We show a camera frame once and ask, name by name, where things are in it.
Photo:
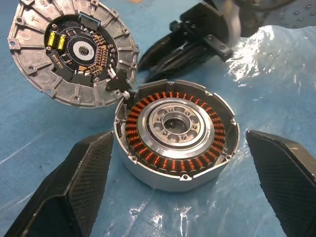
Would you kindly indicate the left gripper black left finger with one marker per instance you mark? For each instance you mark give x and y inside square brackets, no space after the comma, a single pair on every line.
[74,187]

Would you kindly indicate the silver motor lid circuit board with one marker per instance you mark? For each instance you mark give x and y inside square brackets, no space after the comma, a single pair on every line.
[32,44]

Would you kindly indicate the silver motor housing copper windings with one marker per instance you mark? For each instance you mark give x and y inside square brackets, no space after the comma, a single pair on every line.
[158,146]

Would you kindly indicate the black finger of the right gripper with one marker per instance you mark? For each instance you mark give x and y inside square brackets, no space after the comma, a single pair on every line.
[160,50]
[180,61]

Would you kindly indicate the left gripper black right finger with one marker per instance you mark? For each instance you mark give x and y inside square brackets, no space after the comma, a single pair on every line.
[288,182]

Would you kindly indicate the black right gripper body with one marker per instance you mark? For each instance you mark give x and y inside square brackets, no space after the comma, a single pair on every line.
[205,22]

